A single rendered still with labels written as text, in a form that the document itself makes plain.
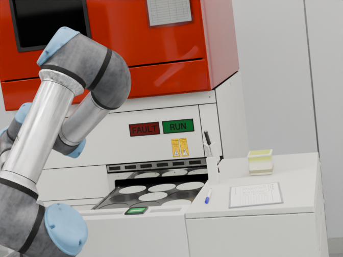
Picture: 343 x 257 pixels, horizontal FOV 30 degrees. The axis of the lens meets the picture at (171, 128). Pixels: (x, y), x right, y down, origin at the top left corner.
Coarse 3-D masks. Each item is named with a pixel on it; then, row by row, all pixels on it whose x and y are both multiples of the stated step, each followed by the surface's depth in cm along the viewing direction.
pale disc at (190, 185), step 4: (184, 184) 230; (188, 184) 230; (192, 184) 229; (196, 184) 228; (200, 184) 227; (180, 188) 225; (184, 188) 225; (188, 188) 224; (192, 188) 223; (196, 188) 223
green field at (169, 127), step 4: (184, 120) 234; (188, 120) 234; (164, 124) 236; (168, 124) 236; (172, 124) 235; (176, 124) 235; (180, 124) 235; (184, 124) 234; (188, 124) 234; (164, 128) 236; (168, 128) 236; (172, 128) 236; (176, 128) 235; (180, 128) 235; (184, 128) 235; (188, 128) 234; (192, 128) 234; (164, 132) 237; (168, 132) 236
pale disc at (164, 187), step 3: (153, 186) 233; (156, 186) 233; (159, 186) 232; (162, 186) 231; (165, 186) 231; (168, 186) 230; (171, 186) 229; (174, 186) 229; (150, 189) 229; (153, 189) 229; (156, 189) 228; (159, 189) 227; (162, 189) 227; (165, 189) 226; (168, 189) 226
